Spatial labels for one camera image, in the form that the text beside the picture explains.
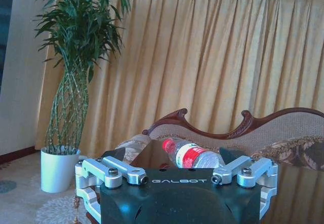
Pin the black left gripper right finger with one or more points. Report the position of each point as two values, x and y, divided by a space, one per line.
244 169

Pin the brown patterned cushion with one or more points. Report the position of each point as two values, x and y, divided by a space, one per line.
296 151

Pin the dark framed wall picture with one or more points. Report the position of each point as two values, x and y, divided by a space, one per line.
4 34

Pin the patterned floor rug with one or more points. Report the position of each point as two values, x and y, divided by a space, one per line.
30 196

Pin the clear plastic bottle red label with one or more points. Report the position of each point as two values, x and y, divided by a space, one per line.
193 155

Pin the tall green bamboo plant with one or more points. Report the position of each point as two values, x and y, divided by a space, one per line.
76 56

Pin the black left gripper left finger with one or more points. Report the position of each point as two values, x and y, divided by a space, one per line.
111 169

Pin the carved wooden frame sofa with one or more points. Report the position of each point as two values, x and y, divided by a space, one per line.
253 130

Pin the yellow pleated curtain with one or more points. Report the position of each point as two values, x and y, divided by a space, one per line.
192 61

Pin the beige floral cushion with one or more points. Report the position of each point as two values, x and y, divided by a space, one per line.
132 146

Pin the white plant pot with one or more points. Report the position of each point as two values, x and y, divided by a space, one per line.
59 169

